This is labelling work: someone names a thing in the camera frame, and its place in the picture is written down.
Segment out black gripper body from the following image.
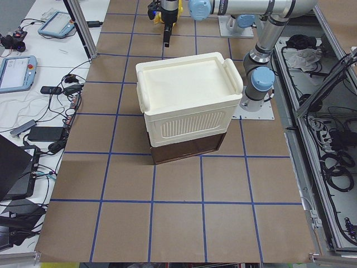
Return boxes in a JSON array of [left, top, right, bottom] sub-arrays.
[[147, 0, 181, 26]]

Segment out dark brown wooden drawer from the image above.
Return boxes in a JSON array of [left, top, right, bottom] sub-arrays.
[[149, 132, 226, 165]]

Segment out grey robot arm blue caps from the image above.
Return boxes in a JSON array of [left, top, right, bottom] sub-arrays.
[[188, 1, 317, 112]]

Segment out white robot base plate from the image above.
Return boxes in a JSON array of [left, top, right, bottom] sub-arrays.
[[232, 86, 275, 121]]

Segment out second grey robot arm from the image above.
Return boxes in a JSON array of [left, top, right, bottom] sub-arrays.
[[226, 14, 255, 38]]

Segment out black power adapter brick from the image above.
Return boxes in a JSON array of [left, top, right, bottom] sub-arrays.
[[28, 126, 63, 142]]

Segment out upper blue teach pendant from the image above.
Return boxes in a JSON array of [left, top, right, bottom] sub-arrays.
[[37, 11, 75, 39]]

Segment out aluminium frame post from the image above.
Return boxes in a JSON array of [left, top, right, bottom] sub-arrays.
[[63, 0, 98, 61]]

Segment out blue teach pendant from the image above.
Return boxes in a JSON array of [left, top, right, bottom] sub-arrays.
[[1, 55, 37, 94], [37, 11, 75, 39]]

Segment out white crumpled cloth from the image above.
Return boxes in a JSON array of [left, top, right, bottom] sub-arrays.
[[287, 48, 322, 72]]

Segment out black coiled cable bundle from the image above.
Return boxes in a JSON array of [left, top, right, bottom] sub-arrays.
[[319, 152, 355, 193]]

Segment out lower blue teach pendant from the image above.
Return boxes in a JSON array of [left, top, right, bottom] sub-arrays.
[[1, 55, 37, 94]]

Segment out black laptop computer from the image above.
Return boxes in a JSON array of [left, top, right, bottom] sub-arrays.
[[1, 136, 40, 201]]

